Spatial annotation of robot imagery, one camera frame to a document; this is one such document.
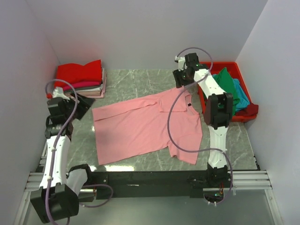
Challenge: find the folded light pink t shirt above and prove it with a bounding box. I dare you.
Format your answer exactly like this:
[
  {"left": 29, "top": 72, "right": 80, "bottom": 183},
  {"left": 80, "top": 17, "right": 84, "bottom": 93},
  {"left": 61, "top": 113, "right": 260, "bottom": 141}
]
[{"left": 63, "top": 71, "right": 107, "bottom": 100}]

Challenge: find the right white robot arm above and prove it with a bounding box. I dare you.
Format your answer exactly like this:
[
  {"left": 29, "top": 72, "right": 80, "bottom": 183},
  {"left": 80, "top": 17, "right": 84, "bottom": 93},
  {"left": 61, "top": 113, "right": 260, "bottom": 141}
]
[{"left": 173, "top": 53, "right": 233, "bottom": 187}]

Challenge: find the folded grey t shirt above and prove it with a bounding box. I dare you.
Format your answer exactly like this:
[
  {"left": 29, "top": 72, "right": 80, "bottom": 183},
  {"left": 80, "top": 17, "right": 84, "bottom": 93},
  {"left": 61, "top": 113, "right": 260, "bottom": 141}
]
[{"left": 72, "top": 81, "right": 103, "bottom": 91}]

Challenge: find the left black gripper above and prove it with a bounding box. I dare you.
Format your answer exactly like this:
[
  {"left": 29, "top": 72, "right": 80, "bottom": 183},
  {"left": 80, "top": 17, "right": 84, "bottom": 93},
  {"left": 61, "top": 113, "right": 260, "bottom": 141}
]
[{"left": 65, "top": 91, "right": 96, "bottom": 121}]

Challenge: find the red plastic bin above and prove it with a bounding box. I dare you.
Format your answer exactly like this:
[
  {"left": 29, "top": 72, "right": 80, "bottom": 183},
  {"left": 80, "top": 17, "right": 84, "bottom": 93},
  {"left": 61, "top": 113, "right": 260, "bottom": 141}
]
[{"left": 198, "top": 62, "right": 257, "bottom": 123}]

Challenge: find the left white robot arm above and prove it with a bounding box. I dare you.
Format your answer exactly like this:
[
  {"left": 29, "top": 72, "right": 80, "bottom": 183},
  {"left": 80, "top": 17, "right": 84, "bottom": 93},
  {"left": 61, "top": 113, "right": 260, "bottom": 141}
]
[{"left": 30, "top": 94, "right": 95, "bottom": 224}]

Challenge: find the folded white t shirt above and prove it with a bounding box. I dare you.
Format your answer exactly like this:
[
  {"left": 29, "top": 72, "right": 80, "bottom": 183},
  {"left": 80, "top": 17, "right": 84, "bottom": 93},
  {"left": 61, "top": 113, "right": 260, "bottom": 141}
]
[{"left": 63, "top": 67, "right": 105, "bottom": 94}]

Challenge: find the blue t shirt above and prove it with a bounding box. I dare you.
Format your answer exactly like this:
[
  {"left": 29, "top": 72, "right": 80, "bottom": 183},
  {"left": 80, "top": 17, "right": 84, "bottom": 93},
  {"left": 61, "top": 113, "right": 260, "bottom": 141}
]
[{"left": 233, "top": 78, "right": 250, "bottom": 112}]

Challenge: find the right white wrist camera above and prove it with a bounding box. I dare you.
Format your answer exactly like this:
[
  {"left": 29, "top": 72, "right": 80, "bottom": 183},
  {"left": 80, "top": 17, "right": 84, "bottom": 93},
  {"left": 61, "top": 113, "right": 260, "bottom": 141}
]
[{"left": 174, "top": 56, "right": 186, "bottom": 71}]

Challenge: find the green t shirt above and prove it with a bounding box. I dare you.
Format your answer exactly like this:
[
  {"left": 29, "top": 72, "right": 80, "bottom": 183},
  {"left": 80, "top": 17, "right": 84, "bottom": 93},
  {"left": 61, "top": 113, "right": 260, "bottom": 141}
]
[{"left": 209, "top": 67, "right": 240, "bottom": 115}]

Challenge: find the folded red t shirt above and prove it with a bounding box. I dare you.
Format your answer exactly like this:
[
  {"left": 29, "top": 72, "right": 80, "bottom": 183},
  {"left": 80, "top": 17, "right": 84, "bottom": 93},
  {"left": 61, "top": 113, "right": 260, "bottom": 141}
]
[{"left": 56, "top": 60, "right": 102, "bottom": 84}]

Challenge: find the folded beige t shirt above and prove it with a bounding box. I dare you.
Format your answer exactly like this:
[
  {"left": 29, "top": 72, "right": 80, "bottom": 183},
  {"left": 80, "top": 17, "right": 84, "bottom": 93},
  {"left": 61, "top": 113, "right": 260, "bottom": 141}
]
[{"left": 58, "top": 70, "right": 105, "bottom": 97}]

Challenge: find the black base beam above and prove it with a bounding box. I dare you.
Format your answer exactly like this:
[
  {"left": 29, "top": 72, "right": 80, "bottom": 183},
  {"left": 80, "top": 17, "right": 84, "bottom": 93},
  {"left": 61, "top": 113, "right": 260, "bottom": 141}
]
[{"left": 89, "top": 170, "right": 235, "bottom": 200}]

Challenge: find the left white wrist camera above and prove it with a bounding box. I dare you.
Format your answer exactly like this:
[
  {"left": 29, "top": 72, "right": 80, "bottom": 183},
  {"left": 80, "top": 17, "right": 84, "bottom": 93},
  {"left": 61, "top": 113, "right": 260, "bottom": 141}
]
[{"left": 46, "top": 87, "right": 70, "bottom": 100}]

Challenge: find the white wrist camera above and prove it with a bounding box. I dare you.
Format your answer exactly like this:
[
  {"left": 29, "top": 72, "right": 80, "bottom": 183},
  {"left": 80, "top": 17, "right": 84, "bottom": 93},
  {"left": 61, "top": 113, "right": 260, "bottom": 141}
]
[
  {"left": 46, "top": 87, "right": 70, "bottom": 100},
  {"left": 174, "top": 56, "right": 186, "bottom": 71}
]

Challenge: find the aluminium rail frame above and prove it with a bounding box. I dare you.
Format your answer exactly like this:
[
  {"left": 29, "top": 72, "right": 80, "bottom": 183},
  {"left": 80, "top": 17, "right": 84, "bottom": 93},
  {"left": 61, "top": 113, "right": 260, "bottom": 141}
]
[{"left": 13, "top": 145, "right": 284, "bottom": 225}]

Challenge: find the dark red t shirt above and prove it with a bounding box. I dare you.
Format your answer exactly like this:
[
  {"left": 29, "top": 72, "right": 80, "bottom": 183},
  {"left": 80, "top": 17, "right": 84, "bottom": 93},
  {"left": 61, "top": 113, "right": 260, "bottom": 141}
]
[{"left": 235, "top": 103, "right": 259, "bottom": 119}]

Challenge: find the folded magenta t shirt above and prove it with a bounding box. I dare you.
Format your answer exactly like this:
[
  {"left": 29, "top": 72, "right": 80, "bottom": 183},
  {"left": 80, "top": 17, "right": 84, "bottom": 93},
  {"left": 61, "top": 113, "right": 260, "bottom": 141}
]
[{"left": 56, "top": 81, "right": 103, "bottom": 91}]

